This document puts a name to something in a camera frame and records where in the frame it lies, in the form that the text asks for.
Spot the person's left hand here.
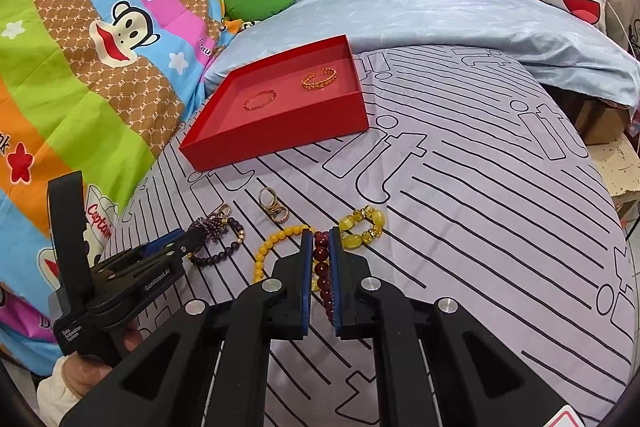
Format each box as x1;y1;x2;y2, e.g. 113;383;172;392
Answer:
60;324;146;388

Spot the chunky amber bead bracelet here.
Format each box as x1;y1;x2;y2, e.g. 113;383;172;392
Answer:
338;204;387;250

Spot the wide gold cuff bracelet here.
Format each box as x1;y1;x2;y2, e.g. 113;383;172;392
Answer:
301;67;337;90

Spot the cardboard box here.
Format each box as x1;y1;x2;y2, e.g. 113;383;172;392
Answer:
572;94;632;146

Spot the cream stool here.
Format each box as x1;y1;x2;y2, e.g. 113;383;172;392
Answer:
585;134;640;228

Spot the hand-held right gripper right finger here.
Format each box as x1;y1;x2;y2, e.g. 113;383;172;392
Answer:
330;227;608;427

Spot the yellow bead bracelet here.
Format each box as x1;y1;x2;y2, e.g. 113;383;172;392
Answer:
251;224;321;293

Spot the purple bead tassel bracelet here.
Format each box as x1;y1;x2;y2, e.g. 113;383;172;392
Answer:
186;204;247;269

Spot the thin gold bracelet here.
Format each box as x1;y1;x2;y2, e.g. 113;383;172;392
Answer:
243;89;277;111

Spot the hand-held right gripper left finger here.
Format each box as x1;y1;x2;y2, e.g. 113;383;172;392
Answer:
60;227;316;427

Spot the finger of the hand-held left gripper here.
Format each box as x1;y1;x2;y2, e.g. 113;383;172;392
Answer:
134;228;187;258
150;230;207;264

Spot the red tray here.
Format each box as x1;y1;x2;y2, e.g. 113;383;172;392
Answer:
179;34;371;172

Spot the colourful monkey print quilt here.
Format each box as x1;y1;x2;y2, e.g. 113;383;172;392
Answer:
0;0;227;360

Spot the dark red bead bracelet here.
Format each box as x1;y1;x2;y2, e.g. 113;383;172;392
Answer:
312;229;335;323

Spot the light blue pillow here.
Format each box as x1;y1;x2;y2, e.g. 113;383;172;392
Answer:
202;0;640;120

